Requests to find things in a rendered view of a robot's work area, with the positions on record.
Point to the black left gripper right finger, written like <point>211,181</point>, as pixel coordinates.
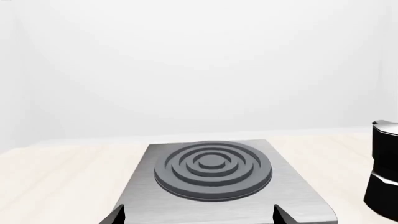
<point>282,216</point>

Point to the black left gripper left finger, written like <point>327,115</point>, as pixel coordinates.
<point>115,217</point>

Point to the silver electric stove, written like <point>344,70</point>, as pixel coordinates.
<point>214,172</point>

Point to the black moka pot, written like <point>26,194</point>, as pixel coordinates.
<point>383,168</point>

